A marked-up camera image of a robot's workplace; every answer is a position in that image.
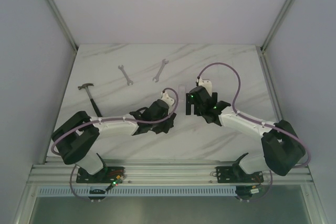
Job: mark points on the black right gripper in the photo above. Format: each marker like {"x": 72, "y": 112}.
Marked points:
{"x": 189, "y": 102}

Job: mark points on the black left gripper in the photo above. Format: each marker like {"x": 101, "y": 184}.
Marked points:
{"x": 165, "y": 123}

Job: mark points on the clear fuse box cover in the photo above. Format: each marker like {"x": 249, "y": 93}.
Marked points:
{"x": 181, "y": 92}

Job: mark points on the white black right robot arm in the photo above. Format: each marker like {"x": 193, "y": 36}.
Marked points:
{"x": 280, "y": 149}

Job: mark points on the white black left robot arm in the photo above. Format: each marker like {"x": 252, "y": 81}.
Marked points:
{"x": 74, "y": 139}

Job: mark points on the silver open-end wrench left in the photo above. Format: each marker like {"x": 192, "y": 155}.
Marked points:
{"x": 129, "y": 81}

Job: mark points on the silver open-end wrench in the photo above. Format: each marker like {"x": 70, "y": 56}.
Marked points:
{"x": 129, "y": 81}
{"x": 157, "y": 76}

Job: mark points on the silver open-end wrench right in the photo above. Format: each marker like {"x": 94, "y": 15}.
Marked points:
{"x": 157, "y": 76}

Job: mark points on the small claw hammer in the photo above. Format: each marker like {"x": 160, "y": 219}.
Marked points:
{"x": 86, "y": 87}

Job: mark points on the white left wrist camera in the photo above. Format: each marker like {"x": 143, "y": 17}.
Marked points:
{"x": 167, "y": 99}

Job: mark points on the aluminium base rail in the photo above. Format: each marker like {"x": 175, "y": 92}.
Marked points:
{"x": 143, "y": 173}

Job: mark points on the aluminium frame rail right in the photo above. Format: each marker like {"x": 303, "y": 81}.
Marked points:
{"x": 276, "y": 24}

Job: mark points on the slotted grey cable duct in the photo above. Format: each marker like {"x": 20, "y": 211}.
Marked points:
{"x": 141, "y": 191}

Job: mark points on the aluminium frame post left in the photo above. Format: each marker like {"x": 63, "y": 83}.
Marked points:
{"x": 62, "y": 24}

